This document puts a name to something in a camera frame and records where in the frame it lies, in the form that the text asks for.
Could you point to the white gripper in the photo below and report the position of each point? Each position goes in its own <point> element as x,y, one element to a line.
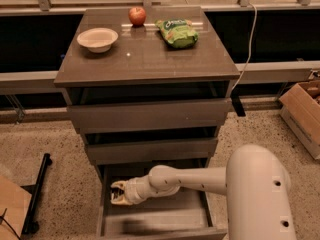
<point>134,190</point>

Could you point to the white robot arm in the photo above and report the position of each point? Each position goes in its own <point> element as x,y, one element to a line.
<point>254,182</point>

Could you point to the bottom open grey drawer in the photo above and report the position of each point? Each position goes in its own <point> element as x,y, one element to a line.
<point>183,216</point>

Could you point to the middle grey drawer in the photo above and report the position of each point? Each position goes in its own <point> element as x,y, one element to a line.
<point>151,150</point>

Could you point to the grey drawer cabinet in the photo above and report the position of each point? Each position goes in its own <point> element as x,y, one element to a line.
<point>142,67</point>

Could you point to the top grey drawer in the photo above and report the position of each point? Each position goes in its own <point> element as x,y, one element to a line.
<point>149,115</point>

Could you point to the black metal stand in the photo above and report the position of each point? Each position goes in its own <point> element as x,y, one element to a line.
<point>31,226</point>

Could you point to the black power adapter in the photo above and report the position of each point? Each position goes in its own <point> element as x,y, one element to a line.
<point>238,107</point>

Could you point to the white paper bowl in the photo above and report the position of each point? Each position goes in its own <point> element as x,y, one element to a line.
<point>97,40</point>

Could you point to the green chip bag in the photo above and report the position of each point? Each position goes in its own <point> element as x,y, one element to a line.
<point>178,33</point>

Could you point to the red apple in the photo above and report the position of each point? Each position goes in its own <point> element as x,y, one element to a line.
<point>137,16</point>

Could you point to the cardboard box right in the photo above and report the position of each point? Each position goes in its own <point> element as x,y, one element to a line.
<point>301,112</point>

